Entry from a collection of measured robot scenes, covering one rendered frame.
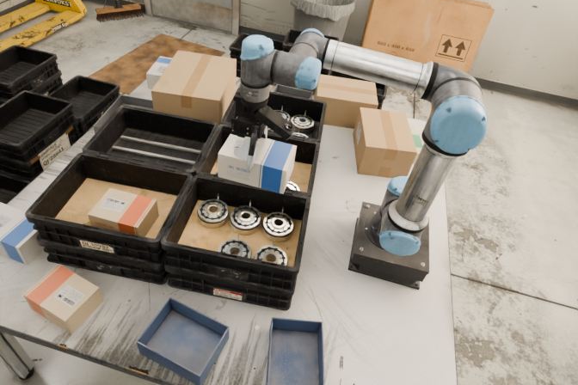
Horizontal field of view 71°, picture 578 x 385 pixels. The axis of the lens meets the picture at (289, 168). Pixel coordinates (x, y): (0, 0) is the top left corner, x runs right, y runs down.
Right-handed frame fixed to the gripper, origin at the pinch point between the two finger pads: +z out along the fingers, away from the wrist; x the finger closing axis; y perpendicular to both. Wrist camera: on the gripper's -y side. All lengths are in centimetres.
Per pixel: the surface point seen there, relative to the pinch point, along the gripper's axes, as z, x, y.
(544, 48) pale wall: 62, -314, -180
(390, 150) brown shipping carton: 26, -54, -43
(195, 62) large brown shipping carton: 20, -80, 56
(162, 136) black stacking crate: 27, -29, 49
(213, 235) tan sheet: 27.6, 10.7, 9.9
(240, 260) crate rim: 17.8, 23.9, -3.5
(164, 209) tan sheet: 27.4, 6.1, 29.3
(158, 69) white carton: 31, -84, 79
